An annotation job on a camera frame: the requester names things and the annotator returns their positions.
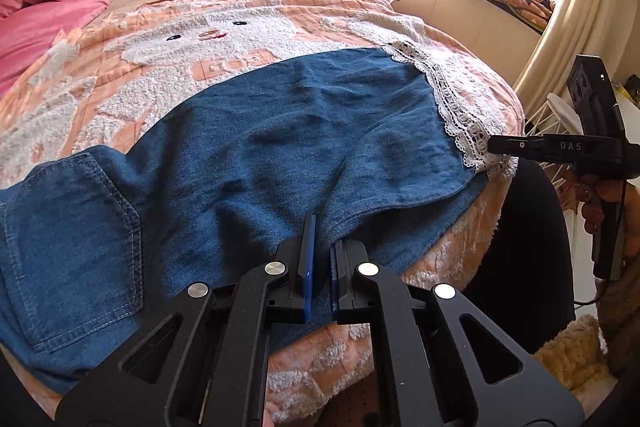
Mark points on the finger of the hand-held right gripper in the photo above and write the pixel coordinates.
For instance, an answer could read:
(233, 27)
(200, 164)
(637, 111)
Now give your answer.
(517, 145)

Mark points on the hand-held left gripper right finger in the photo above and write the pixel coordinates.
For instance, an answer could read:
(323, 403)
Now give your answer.
(334, 282)

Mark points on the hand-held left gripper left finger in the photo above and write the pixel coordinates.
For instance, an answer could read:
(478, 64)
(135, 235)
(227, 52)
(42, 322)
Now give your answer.
(309, 267)

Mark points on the blue denim pants lace hem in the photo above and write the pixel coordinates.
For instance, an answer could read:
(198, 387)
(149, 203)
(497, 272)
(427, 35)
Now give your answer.
(250, 147)

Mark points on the person's right forearm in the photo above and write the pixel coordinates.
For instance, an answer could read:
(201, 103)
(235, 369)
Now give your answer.
(622, 322)

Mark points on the person's right hand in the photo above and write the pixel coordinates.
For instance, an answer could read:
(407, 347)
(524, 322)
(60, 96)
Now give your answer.
(585, 209)

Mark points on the brown cartoon floor mat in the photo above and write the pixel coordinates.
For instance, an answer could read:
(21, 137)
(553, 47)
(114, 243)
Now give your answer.
(355, 402)

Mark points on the cream curtain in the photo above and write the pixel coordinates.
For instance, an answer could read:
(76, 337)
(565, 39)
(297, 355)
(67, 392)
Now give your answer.
(575, 7)

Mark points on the orange patterned cloth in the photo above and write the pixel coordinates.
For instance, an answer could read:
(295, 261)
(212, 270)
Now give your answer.
(525, 2)

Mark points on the cream fuzzy robe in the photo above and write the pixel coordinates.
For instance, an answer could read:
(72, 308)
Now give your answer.
(570, 357)

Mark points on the orange bear-print blanket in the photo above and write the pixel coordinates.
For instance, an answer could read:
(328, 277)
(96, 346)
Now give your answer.
(150, 37)

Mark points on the pink duvet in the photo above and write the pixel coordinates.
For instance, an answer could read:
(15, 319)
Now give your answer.
(30, 22)

